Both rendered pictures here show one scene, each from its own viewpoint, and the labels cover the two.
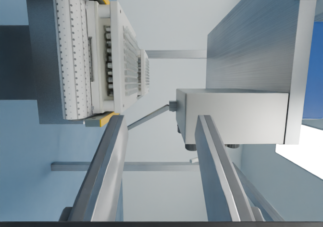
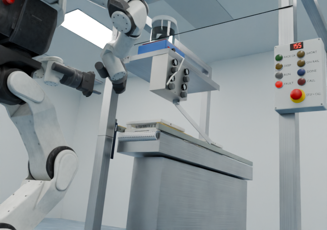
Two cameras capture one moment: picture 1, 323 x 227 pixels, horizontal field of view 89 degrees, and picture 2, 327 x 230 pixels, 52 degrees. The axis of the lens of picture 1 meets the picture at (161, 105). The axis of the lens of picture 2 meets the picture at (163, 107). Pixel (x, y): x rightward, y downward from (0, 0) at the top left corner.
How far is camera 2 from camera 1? 1.58 m
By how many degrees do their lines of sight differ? 46
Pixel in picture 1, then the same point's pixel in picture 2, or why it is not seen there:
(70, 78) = (141, 133)
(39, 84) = (145, 149)
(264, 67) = not seen: hidden behind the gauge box
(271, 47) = (146, 63)
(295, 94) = (153, 54)
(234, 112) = (156, 72)
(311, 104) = (160, 45)
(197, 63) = (273, 120)
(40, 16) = (125, 147)
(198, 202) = not seen: outside the picture
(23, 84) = (154, 175)
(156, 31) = not seen: hidden behind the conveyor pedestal
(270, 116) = (158, 60)
